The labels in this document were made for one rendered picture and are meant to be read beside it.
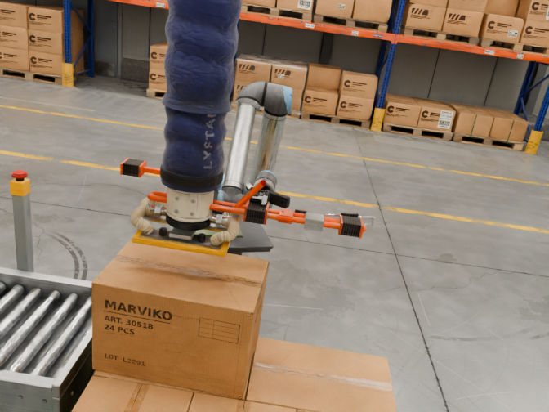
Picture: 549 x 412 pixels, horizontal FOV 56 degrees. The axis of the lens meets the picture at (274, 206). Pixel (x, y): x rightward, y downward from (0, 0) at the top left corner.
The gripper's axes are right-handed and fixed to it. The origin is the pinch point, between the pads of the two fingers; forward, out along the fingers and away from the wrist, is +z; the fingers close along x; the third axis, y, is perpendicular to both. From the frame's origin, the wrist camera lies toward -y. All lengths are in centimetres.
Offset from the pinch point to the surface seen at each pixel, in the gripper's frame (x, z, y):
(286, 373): -69, 3, -19
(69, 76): -108, -695, 391
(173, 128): 29.2, 9.1, 32.9
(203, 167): 17.4, 9.1, 21.8
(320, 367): -69, -4, -33
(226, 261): -29.5, -11.4, 12.8
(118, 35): -46, -835, 357
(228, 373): -58, 21, 4
